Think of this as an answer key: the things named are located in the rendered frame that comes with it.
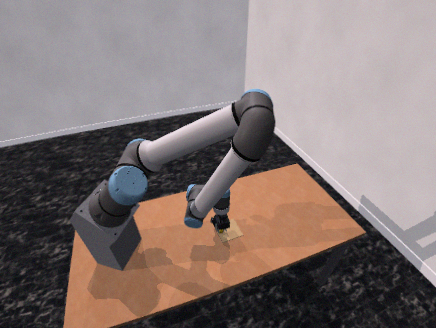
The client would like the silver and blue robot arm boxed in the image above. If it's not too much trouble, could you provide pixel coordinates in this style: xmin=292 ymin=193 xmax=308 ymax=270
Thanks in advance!
xmin=89 ymin=89 xmax=275 ymax=228

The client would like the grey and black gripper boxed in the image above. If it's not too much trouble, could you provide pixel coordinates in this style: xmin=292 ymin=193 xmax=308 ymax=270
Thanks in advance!
xmin=212 ymin=214 xmax=230 ymax=234

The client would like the tan mat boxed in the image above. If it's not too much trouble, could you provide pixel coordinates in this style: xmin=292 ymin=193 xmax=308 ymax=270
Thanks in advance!
xmin=217 ymin=219 xmax=243 ymax=243

